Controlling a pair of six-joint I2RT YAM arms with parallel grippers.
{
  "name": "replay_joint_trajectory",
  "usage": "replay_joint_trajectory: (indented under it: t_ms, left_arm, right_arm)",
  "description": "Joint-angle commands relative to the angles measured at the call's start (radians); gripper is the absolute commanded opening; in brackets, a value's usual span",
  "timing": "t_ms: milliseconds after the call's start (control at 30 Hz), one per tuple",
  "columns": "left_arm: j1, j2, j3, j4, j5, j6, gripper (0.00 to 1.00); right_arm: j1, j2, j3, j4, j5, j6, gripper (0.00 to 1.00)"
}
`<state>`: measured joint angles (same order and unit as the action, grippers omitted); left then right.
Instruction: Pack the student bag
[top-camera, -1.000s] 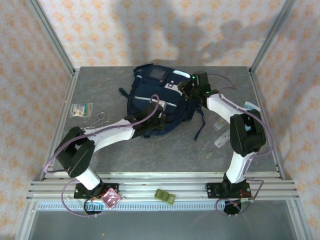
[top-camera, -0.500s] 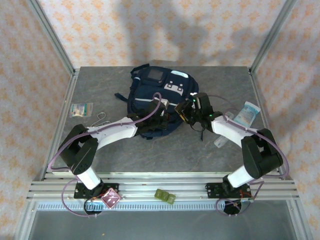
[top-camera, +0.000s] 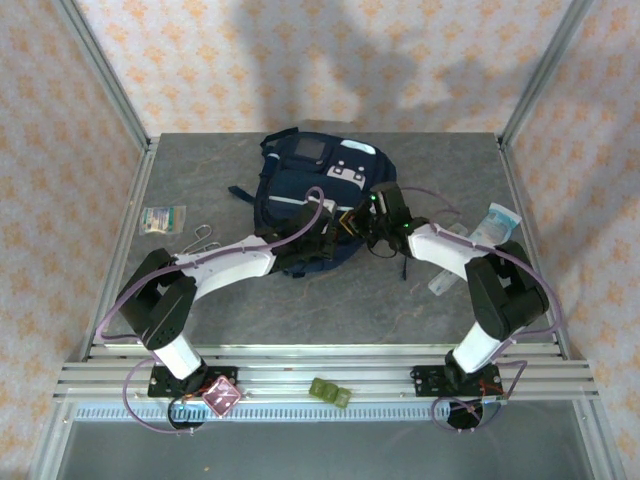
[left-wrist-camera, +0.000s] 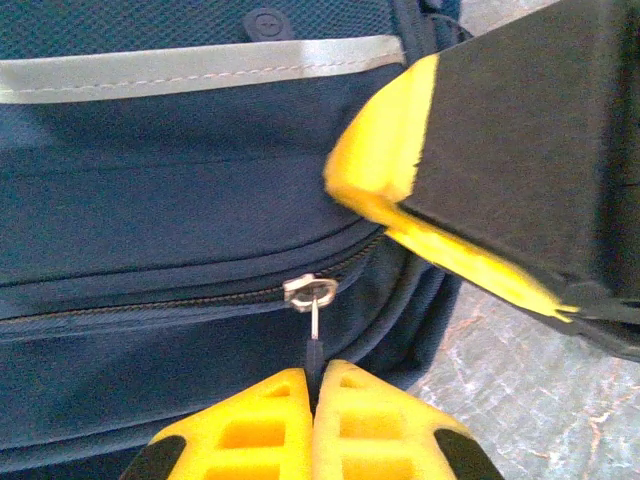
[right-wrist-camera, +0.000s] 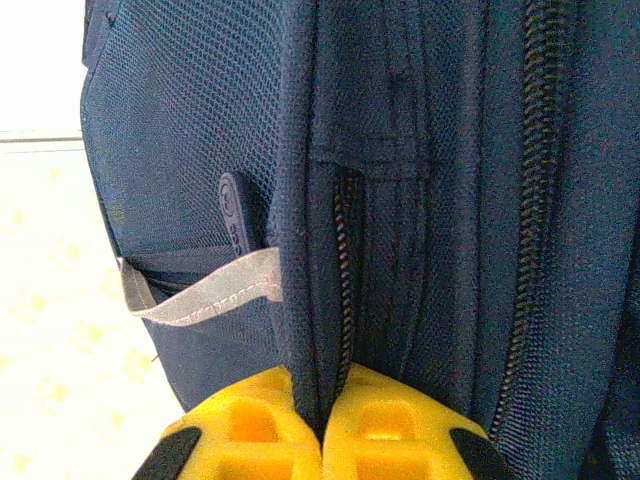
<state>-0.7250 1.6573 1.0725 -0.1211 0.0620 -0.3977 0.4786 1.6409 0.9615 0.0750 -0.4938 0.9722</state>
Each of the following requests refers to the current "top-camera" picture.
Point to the navy blue backpack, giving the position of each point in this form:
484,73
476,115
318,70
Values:
310,175

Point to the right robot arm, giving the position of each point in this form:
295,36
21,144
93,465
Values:
505,295

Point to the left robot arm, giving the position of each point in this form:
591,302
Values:
225,265

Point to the blue white tissue pack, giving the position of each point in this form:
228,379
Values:
497,222

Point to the small clear plastic packet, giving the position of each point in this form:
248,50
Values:
456,231

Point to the silver metal clip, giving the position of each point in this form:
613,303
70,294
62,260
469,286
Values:
212,245
201,228

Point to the green white sticker packet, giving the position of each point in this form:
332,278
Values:
160,220

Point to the green block strip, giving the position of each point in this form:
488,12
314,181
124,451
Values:
330,392

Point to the pink square tag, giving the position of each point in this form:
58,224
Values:
222,396

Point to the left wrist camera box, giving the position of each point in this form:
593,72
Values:
329,205

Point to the aluminium table side rail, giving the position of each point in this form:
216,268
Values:
141,175
512,175

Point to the aluminium mounting rail beams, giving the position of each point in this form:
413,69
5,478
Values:
350,370

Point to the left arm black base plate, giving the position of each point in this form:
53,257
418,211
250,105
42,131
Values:
225,375

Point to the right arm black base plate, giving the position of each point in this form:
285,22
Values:
425,380

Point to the aluminium frame post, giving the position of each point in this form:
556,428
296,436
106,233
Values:
104,75
542,75

